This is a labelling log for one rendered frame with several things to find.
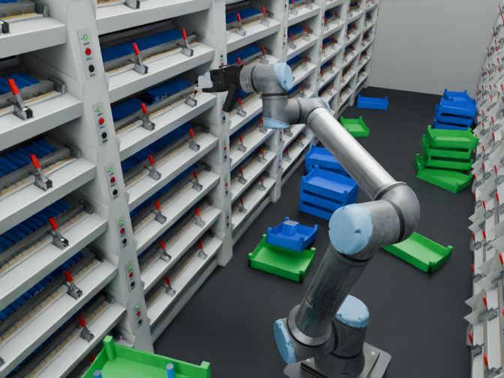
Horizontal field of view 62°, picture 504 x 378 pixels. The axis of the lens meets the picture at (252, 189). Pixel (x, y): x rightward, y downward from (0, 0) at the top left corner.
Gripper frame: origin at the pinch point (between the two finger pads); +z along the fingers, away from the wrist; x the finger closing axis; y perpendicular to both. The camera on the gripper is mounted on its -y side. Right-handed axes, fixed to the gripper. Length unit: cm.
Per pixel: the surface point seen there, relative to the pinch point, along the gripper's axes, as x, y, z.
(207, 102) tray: -8.3, -7.4, 3.2
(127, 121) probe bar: 31.9, -1.2, 8.4
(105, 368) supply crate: 83, -54, -7
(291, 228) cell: -53, -94, -4
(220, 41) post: -20.9, 13.4, -1.1
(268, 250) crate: -37, -100, 5
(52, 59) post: 54, 23, 5
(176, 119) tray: 13.7, -7.1, 3.0
